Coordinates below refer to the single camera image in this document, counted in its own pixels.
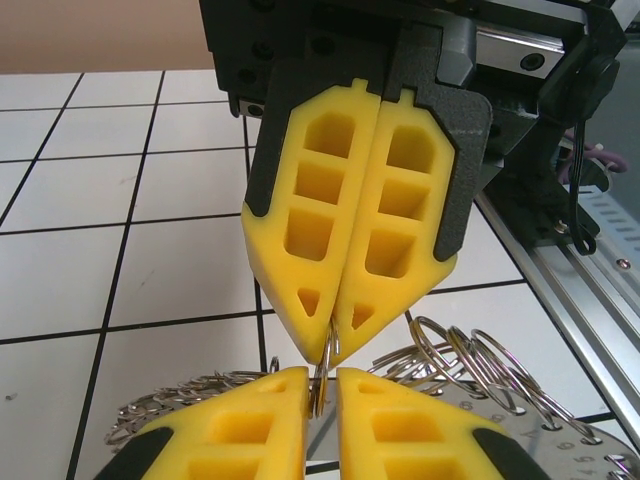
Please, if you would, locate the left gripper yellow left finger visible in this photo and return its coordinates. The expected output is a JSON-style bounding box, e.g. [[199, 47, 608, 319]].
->
[[94, 366, 310, 480]]

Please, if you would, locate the metal key plate with rings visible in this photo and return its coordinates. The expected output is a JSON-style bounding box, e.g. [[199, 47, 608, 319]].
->
[[103, 314, 640, 480]]

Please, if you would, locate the slotted grey cable duct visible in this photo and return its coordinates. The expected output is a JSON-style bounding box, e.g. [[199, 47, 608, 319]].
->
[[574, 192, 640, 251]]

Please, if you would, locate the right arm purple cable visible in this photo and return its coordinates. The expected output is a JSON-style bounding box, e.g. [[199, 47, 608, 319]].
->
[[559, 142, 629, 174]]

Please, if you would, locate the thin black cable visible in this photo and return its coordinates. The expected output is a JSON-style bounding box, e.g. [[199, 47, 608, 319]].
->
[[569, 112, 604, 255]]

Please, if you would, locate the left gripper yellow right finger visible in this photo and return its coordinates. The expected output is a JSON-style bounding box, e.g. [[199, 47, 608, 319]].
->
[[335, 367, 551, 480]]

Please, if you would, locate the aluminium mounting rail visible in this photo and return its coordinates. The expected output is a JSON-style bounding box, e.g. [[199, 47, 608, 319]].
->
[[472, 189, 640, 451]]

